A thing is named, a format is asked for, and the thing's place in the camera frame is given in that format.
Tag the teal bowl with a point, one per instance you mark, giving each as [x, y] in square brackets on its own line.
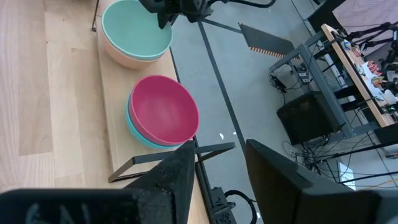
[136, 137]

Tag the magenta bowl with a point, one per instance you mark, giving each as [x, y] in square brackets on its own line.
[163, 109]

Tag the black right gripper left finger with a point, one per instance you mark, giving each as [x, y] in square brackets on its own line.
[172, 196]

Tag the black perforated equipment box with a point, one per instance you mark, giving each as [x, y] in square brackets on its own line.
[222, 214]

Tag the pink partition with black frame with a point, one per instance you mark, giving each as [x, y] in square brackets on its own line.
[367, 12]

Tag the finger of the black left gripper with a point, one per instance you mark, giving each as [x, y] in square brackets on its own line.
[164, 19]

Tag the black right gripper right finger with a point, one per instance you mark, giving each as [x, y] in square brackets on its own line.
[273, 193]

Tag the mint green bowl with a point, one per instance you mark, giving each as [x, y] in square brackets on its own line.
[133, 31]

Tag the black power strip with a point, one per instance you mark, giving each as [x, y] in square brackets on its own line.
[303, 76]

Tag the red and white packet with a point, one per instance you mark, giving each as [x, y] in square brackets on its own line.
[374, 67]

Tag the black computer case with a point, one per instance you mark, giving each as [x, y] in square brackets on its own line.
[308, 118]

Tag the orange bowl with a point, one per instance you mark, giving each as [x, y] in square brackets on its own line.
[130, 62]

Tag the black bench robot arm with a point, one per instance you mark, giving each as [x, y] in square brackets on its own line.
[373, 31]

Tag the wooden workbench with grey frame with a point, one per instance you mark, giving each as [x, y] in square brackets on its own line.
[357, 79]

